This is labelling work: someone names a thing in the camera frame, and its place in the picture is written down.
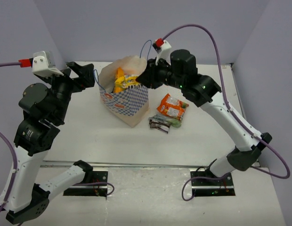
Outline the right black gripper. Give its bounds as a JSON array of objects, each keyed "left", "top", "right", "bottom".
[{"left": 136, "top": 56, "right": 186, "bottom": 91}]

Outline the small yellow snack packet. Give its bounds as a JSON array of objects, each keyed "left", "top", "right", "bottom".
[{"left": 123, "top": 75, "right": 140, "bottom": 89}]

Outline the blue checkered paper bag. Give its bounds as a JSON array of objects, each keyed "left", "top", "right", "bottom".
[{"left": 94, "top": 54, "right": 149, "bottom": 127}]

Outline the orange fruit candy bag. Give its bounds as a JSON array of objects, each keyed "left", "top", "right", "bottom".
[{"left": 156, "top": 94, "right": 189, "bottom": 121}]

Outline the brown chocolate bar wrapper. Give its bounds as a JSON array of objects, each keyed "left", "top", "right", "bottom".
[{"left": 149, "top": 120, "right": 170, "bottom": 134}]

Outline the grey snack wrapper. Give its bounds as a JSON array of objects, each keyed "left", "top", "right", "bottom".
[{"left": 148, "top": 114, "right": 182, "bottom": 128}]

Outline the purple snack packet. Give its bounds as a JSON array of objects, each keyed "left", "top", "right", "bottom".
[{"left": 126, "top": 84, "right": 143, "bottom": 89}]

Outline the yellow orange snack bag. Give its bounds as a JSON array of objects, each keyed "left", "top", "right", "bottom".
[{"left": 113, "top": 67, "right": 125, "bottom": 93}]

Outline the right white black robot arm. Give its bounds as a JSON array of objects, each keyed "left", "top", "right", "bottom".
[{"left": 137, "top": 49, "right": 272, "bottom": 185}]

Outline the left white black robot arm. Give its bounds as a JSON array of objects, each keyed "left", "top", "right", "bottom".
[{"left": 0, "top": 62, "right": 95, "bottom": 225}]

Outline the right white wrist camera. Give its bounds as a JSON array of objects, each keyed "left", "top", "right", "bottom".
[{"left": 152, "top": 38, "right": 171, "bottom": 66}]

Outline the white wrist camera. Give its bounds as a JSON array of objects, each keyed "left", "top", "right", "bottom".
[
  {"left": 152, "top": 38, "right": 171, "bottom": 66},
  {"left": 32, "top": 51, "right": 64, "bottom": 78}
]

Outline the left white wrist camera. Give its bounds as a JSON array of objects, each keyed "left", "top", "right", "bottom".
[{"left": 32, "top": 51, "right": 64, "bottom": 78}]

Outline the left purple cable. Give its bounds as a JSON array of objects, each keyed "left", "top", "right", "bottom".
[{"left": 0, "top": 58, "right": 31, "bottom": 219}]

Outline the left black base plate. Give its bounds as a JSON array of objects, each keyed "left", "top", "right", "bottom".
[{"left": 63, "top": 170, "right": 115, "bottom": 198}]

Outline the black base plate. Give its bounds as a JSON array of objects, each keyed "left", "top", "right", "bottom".
[
  {"left": 63, "top": 170, "right": 115, "bottom": 198},
  {"left": 181, "top": 167, "right": 236, "bottom": 202}
]

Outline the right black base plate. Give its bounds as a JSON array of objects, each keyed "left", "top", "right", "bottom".
[{"left": 181, "top": 167, "right": 236, "bottom": 202}]

